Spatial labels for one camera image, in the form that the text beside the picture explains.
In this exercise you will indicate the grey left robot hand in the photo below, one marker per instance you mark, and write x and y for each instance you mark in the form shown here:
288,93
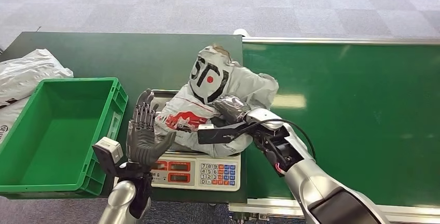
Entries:
144,143

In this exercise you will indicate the white round conveyor cap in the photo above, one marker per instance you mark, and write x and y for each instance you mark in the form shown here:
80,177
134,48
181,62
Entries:
241,32

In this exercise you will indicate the steel scale tray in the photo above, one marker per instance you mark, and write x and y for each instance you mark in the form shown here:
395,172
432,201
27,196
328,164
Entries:
161,95

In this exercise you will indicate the grey plastic mailer package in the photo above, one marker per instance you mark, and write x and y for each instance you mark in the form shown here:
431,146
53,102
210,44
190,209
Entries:
240,85

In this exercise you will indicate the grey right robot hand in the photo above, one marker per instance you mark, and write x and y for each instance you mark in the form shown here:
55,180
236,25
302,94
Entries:
232,107

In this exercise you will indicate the white electronic scale body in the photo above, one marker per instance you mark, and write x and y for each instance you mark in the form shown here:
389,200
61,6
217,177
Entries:
213,174

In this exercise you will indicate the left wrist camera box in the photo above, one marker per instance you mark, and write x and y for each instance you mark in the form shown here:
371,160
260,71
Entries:
108,153

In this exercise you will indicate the white crumpled plastic bag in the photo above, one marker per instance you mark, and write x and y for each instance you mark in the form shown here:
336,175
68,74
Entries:
27,71

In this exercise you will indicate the green conveyor belt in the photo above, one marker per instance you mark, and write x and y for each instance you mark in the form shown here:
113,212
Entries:
361,112

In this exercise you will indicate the green plastic crate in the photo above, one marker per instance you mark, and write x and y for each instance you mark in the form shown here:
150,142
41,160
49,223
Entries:
58,136

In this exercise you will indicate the aluminium conveyor frame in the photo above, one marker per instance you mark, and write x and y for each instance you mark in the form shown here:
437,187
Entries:
268,208

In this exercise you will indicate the white bag with black print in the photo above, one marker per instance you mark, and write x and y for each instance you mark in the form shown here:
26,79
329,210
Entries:
8,116

